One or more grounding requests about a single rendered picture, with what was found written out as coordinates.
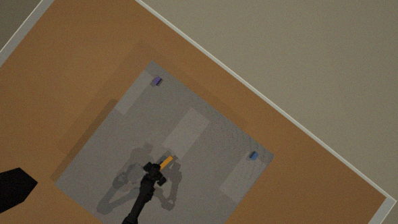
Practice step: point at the small purple block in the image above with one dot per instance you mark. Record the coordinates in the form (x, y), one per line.
(157, 80)

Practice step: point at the orange bar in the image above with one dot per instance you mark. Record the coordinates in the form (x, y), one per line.
(165, 162)

